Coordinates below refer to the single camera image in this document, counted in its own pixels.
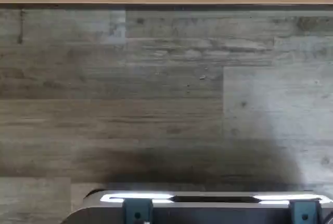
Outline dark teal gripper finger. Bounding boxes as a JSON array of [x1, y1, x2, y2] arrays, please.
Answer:
[[122, 199, 153, 224], [289, 200, 321, 224]]

